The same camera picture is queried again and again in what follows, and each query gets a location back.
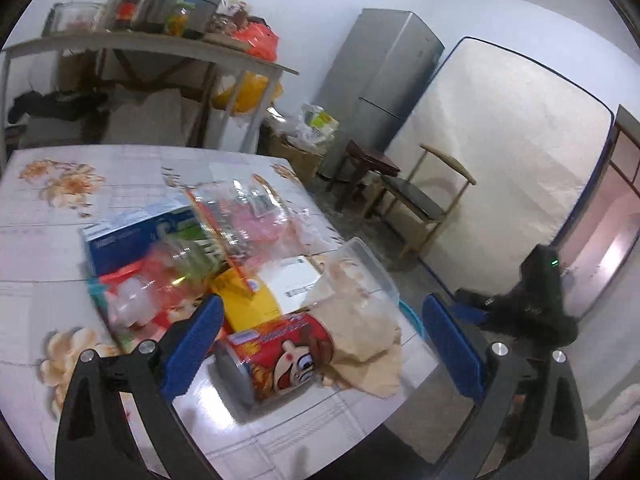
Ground clear plastic container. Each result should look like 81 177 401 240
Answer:
300 236 401 341

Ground clear red print wrapper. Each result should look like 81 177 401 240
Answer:
182 175 341 271

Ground green label plastic bottle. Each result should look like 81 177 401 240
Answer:
107 237 221 341

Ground dark sauce jar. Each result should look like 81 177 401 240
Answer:
114 0 146 32

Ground grey refrigerator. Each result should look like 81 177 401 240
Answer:
314 8 446 181

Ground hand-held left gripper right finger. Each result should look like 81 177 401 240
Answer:
421 294 591 480

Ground dark wooden stool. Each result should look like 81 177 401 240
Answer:
327 140 401 211

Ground yellow plastic bag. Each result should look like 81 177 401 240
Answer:
212 72 283 116

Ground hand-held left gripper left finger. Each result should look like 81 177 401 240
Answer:
54 294 226 480

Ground white plastic bags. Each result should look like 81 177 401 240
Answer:
280 102 341 148

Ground floral tablecloth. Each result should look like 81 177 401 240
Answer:
0 145 441 480

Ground clear bag of dried food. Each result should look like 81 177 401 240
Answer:
210 0 261 36

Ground blue plastic basket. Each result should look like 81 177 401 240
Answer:
397 300 427 346

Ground yellow white medicine box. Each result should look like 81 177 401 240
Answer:
210 255 326 333

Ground yellow pickle jar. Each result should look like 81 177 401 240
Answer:
165 2 193 38

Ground red chip can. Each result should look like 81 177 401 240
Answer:
214 311 335 410

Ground red plastic bag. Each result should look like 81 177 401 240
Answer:
232 20 281 61

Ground wooden chair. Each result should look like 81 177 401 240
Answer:
362 143 476 261

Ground beige sack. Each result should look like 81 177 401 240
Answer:
102 85 196 148

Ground long white side table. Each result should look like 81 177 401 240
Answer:
0 32 301 161

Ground black clothes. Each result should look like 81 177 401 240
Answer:
7 90 108 123

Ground grey rice cooker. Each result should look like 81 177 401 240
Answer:
132 0 223 41

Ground red box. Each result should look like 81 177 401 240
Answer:
89 266 201 353

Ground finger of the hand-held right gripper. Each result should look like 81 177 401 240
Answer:
454 287 502 312
462 307 493 331

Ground glass bowl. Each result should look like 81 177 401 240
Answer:
47 2 103 36

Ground white mattress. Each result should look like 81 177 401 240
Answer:
385 36 615 306

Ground cardboard box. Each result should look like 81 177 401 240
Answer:
270 135 323 186

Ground blue white box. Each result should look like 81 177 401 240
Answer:
79 203 211 278

